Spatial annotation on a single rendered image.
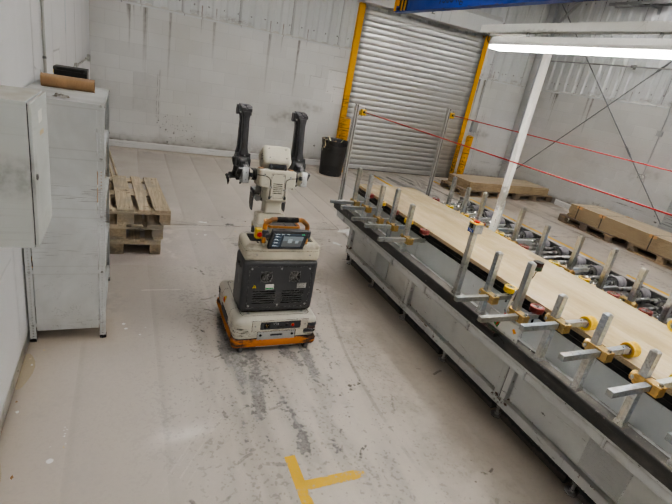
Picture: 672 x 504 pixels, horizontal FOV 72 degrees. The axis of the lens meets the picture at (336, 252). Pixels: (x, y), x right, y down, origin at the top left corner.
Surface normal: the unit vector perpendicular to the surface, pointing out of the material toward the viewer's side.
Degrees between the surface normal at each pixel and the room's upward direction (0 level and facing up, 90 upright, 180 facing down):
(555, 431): 90
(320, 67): 90
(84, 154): 90
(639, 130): 90
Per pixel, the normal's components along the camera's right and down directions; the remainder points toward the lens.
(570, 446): -0.91, -0.01
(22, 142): 0.38, 0.40
